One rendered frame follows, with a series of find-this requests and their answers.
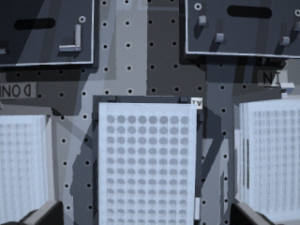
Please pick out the dark grey plate nest labelled n6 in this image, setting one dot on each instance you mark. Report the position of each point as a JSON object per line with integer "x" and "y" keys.
{"x": 49, "y": 34}

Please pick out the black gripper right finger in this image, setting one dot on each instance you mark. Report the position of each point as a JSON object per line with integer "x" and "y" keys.
{"x": 243, "y": 214}

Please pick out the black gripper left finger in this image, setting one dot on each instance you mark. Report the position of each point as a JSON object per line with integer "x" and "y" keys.
{"x": 50, "y": 213}

